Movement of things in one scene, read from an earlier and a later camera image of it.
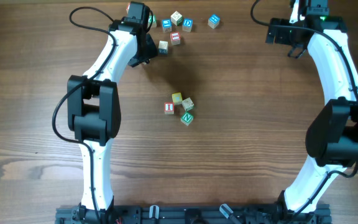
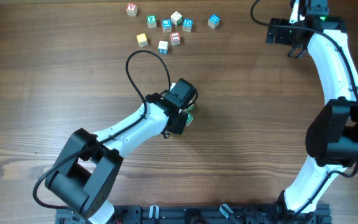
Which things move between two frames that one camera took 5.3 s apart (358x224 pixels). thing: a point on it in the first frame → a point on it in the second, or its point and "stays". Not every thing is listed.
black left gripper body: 145,52 → 179,127
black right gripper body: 283,35 stays
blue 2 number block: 163,47 stays
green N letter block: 186,119 stays
